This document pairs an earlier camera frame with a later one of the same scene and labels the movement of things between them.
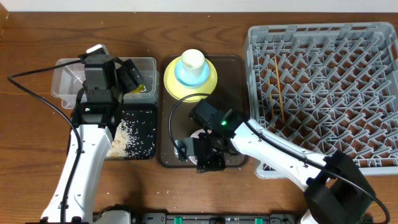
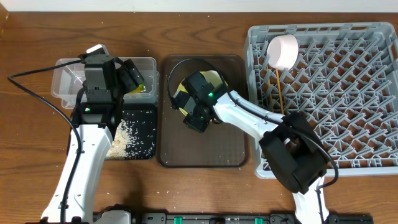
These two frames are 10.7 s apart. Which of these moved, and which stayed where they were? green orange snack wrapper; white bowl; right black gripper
Moved: right black gripper; white bowl
Stayed: green orange snack wrapper
